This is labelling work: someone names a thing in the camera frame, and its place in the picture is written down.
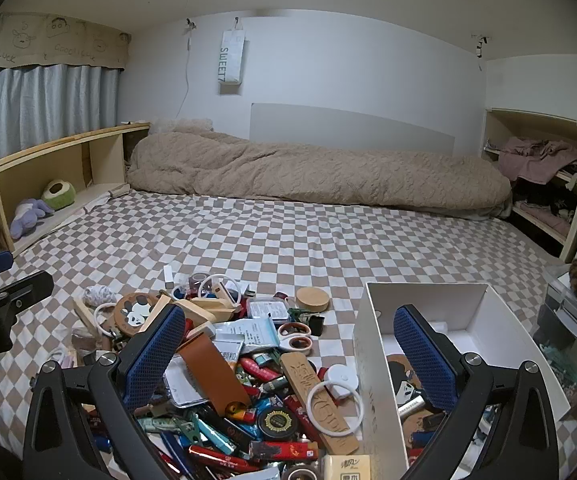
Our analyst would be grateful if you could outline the blue-grey curtain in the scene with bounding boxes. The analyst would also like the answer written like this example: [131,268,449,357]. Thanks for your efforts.
[0,64,120,171]

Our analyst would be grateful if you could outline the white round tape measure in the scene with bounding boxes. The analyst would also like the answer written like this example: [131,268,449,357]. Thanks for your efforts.
[326,364,358,402]

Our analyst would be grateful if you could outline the light wooden strip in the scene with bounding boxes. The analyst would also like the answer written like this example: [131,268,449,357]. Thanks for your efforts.
[73,299,104,343]

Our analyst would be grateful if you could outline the white brown scissors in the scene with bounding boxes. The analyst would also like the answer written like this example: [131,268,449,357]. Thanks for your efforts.
[248,321,314,361]

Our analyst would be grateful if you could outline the small clear plastic case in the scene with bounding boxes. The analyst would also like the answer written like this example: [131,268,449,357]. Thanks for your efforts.
[246,296,297,322]

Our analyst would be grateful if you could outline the purple plush toy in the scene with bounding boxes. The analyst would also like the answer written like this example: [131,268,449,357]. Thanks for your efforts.
[9,197,55,241]

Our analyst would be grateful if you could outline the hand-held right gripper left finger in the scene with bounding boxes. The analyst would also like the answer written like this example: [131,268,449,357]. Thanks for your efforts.
[22,304,189,480]

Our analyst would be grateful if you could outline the black round tin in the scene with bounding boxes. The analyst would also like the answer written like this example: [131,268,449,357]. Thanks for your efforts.
[256,402,299,441]

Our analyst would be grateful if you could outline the white yarn ball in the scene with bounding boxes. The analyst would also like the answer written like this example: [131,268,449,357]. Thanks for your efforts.
[82,284,115,307]

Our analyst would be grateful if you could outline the thick white plastic ring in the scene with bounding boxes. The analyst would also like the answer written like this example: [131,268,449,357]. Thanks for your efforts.
[306,380,367,436]

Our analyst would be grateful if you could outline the thin white ring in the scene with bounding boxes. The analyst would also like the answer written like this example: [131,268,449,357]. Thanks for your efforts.
[197,274,242,311]

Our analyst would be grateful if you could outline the white paper bag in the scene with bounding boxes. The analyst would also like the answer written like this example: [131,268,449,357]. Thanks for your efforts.
[218,16,246,86]

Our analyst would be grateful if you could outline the green avocado plush toy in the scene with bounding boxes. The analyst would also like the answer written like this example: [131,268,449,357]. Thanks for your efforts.
[41,179,76,211]

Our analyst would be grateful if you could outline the light wooden tray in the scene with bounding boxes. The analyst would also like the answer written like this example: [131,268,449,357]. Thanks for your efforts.
[171,296,236,331]

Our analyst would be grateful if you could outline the dark clothes pile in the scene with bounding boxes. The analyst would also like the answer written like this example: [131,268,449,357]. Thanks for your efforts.
[511,180,577,211]

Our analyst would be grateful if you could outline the white cardboard box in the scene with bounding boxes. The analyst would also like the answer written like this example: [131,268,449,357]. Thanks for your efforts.
[353,282,572,466]

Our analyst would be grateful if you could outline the checkered bed sheet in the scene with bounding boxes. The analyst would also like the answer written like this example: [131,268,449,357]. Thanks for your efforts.
[0,187,577,480]

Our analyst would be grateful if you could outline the brown leather pouch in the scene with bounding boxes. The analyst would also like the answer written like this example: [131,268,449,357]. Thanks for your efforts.
[176,332,252,418]

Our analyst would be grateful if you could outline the pile of lighters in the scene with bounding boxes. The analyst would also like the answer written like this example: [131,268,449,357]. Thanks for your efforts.
[83,350,359,480]

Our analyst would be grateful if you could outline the pink clothes pile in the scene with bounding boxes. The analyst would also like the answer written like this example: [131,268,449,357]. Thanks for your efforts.
[497,136,577,183]

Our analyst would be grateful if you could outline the white light-blue sachet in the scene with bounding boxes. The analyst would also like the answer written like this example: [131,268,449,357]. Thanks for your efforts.
[216,316,275,356]

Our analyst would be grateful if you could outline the round wooden panda coaster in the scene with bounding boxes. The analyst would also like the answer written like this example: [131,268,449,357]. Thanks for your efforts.
[110,292,162,336]

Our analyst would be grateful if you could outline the white hanging cable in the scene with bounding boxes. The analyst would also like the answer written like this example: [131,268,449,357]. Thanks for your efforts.
[174,17,198,123]

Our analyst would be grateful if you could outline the dark brown tape roll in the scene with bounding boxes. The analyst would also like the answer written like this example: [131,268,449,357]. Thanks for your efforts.
[281,462,319,480]

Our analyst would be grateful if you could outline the clear plastic storage bin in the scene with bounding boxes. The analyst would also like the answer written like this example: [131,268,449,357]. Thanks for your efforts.
[531,260,577,401]

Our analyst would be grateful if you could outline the yellow tissue pack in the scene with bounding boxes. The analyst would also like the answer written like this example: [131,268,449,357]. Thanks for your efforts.
[321,454,373,480]

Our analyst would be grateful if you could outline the round wooden lid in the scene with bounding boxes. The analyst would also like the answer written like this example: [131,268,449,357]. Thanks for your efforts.
[296,286,330,313]

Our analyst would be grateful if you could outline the carved wooden plank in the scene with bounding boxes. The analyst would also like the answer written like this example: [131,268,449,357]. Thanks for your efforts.
[279,351,362,453]

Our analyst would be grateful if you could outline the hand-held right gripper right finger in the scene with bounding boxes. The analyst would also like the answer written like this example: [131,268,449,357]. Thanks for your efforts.
[393,304,560,480]

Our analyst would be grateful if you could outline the beige printed curtain valance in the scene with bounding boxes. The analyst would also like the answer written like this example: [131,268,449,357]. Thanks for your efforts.
[0,11,132,78]

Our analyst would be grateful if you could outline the small white plastic ring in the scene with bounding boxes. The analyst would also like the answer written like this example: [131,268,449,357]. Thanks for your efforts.
[93,302,119,336]

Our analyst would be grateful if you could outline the beige quilted blanket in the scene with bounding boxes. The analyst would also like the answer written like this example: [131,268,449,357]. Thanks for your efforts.
[126,119,513,221]

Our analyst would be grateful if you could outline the wooden bedside shelf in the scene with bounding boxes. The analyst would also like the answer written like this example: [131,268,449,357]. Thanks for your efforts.
[0,121,152,261]

